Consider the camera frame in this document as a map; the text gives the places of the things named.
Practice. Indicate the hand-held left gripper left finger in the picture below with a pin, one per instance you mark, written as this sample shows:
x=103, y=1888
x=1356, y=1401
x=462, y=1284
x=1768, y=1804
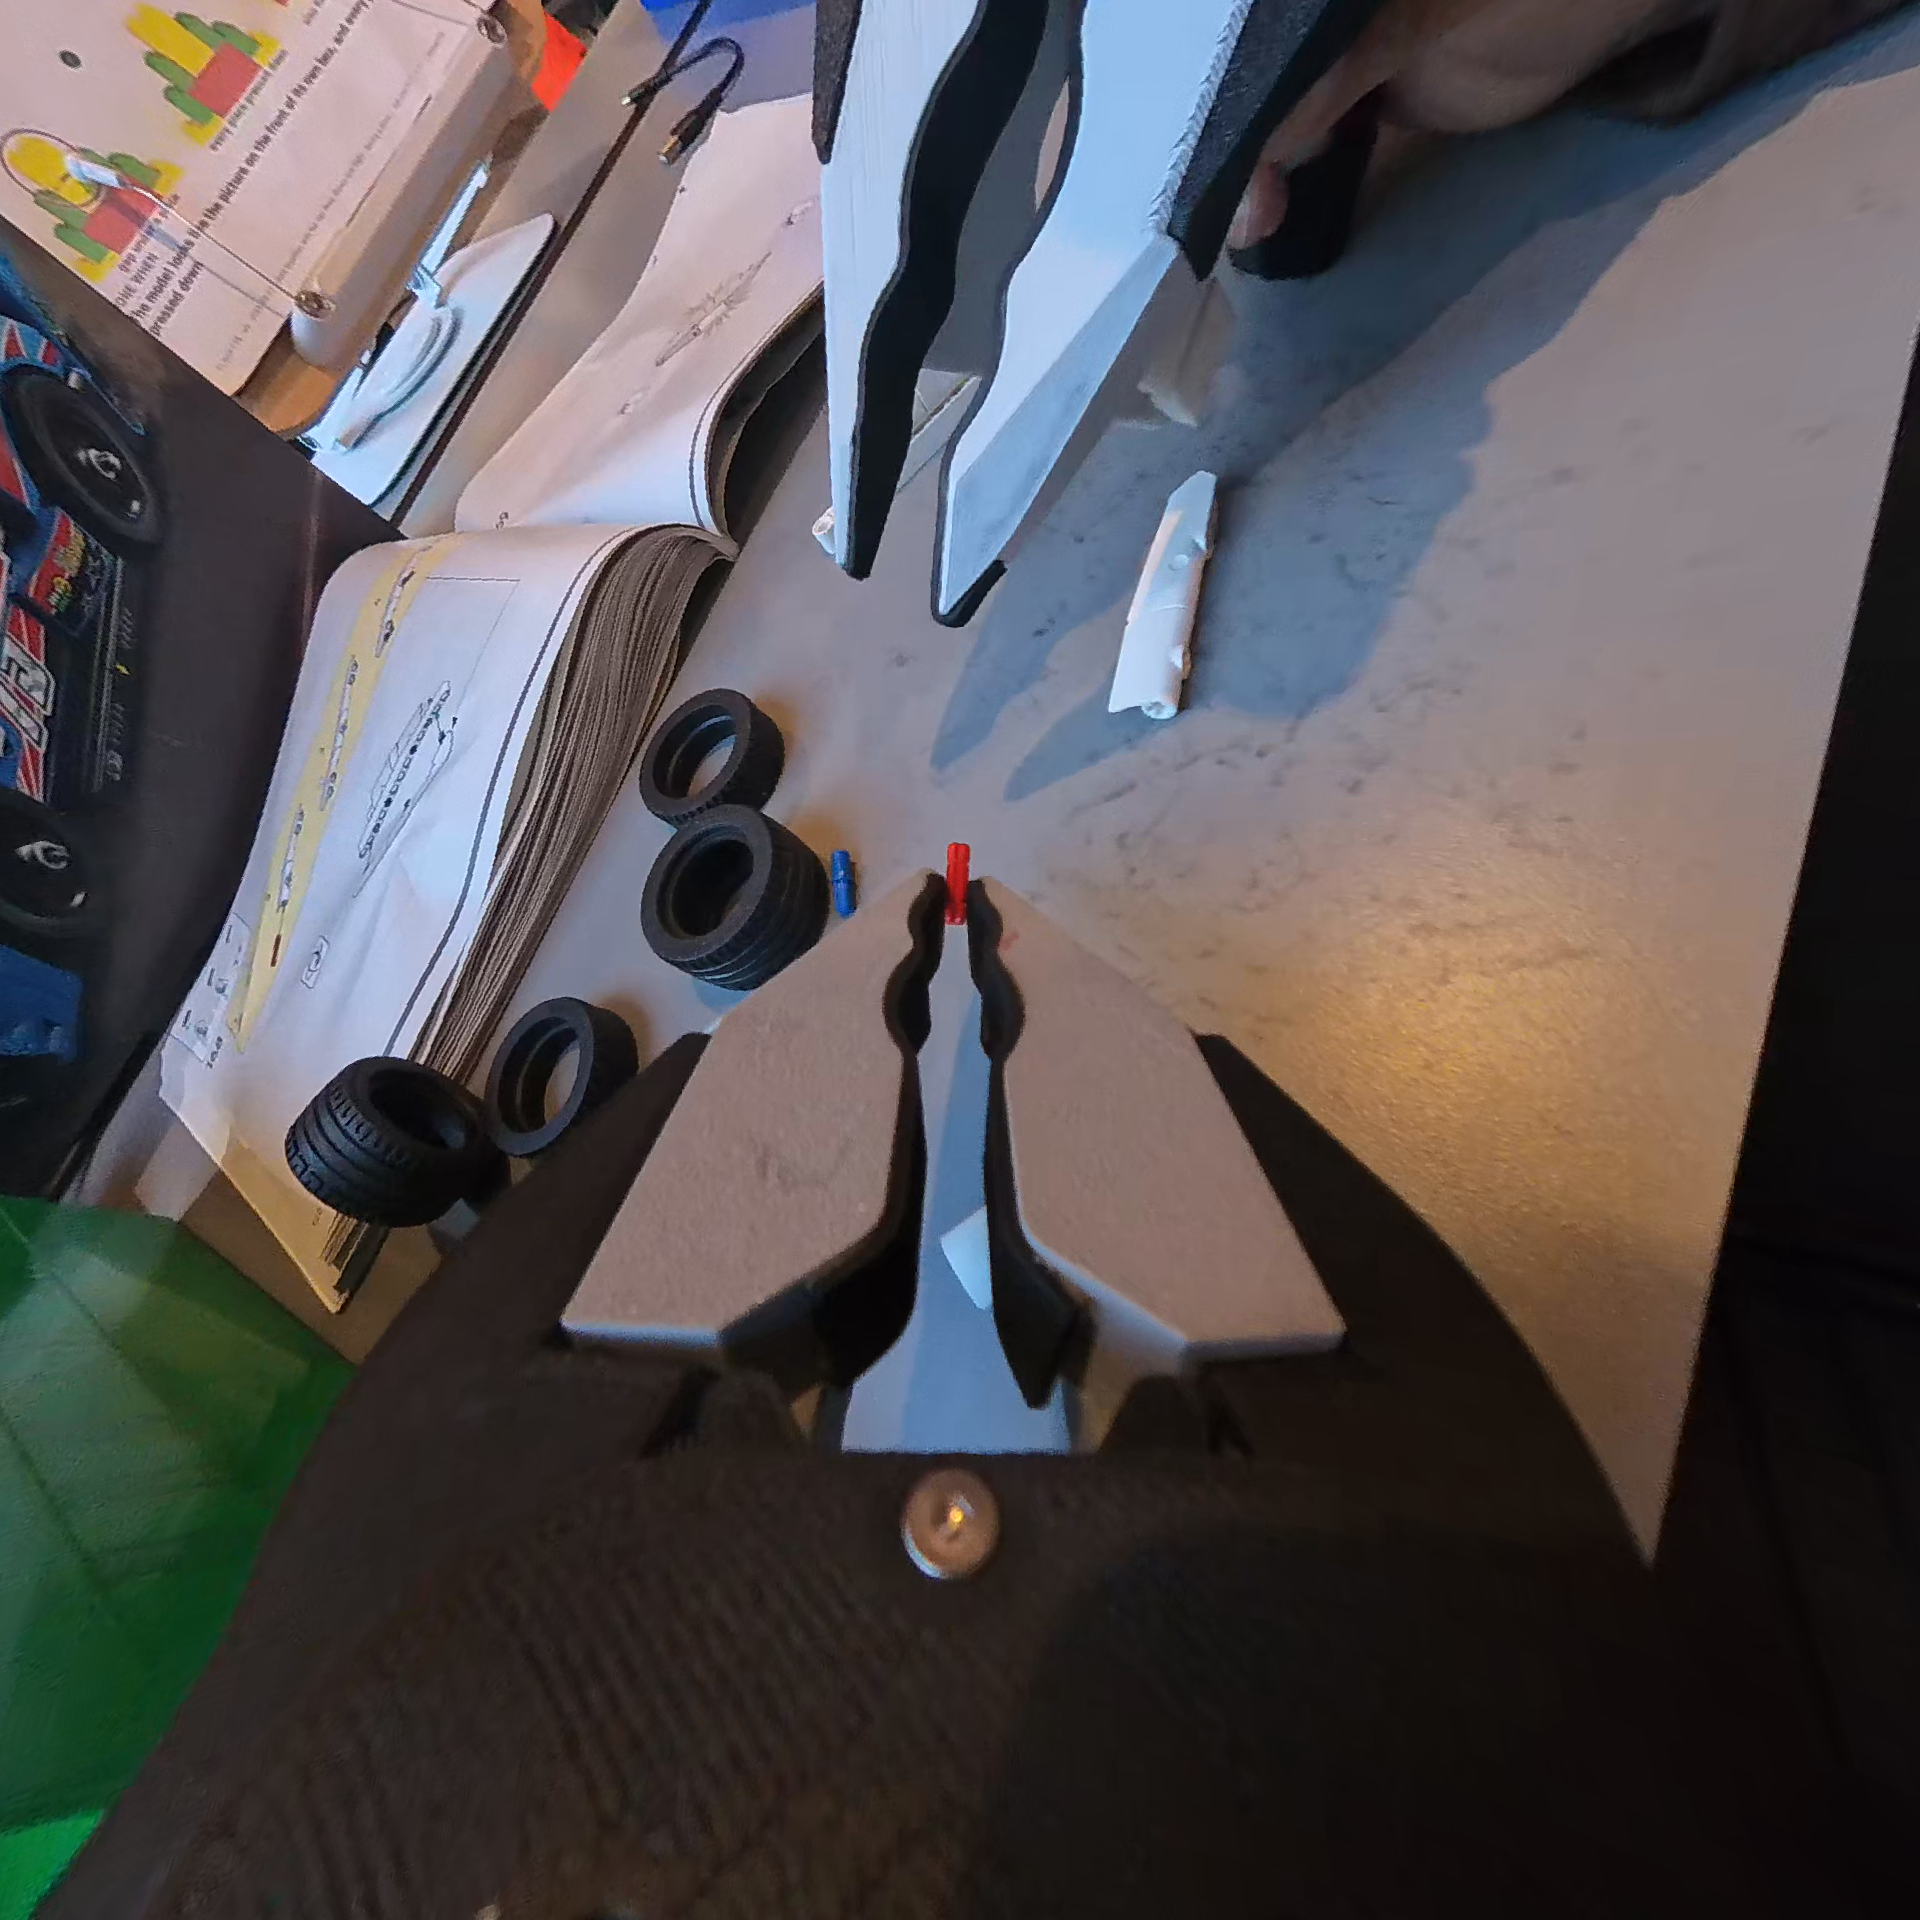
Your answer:
x=752, y=1187

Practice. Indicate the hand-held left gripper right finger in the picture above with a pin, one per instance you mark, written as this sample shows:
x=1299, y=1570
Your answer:
x=1166, y=1187

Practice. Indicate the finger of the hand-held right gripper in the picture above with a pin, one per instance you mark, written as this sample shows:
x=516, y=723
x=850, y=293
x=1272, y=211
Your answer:
x=1121, y=151
x=877, y=151

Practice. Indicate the red toy pin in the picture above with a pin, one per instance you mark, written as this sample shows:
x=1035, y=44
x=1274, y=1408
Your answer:
x=962, y=872

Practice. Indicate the small white toy connector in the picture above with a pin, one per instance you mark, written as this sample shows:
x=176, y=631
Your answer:
x=1144, y=665

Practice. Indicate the green plastic bin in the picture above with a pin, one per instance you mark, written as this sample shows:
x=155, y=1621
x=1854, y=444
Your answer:
x=122, y=1498

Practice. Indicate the grey desk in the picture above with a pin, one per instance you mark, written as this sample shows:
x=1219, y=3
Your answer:
x=1502, y=754

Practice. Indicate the person's right hand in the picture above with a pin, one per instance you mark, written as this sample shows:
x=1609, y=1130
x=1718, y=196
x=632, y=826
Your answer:
x=1502, y=60

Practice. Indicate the black rubber toy tire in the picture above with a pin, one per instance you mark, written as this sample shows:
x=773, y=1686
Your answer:
x=344, y=1168
x=762, y=757
x=779, y=933
x=611, y=1050

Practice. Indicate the blue toy pin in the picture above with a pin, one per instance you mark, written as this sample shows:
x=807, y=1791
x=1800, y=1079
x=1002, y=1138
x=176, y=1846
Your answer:
x=843, y=887

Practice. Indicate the small red brick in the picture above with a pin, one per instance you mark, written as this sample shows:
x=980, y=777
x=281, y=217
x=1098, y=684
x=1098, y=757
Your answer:
x=562, y=60

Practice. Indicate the white flat stand base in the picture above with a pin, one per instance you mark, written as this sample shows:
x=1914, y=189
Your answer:
x=484, y=285

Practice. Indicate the printed brick instruction sheet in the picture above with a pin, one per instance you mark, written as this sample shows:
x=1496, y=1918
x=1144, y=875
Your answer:
x=299, y=95

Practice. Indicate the open instruction book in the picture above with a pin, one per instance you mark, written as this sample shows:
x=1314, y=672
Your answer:
x=419, y=678

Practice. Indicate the person's legs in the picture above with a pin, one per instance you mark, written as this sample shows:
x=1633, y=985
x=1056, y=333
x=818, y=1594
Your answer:
x=1830, y=1204

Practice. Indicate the black toy car box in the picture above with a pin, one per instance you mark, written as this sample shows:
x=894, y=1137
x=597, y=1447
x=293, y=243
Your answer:
x=227, y=678

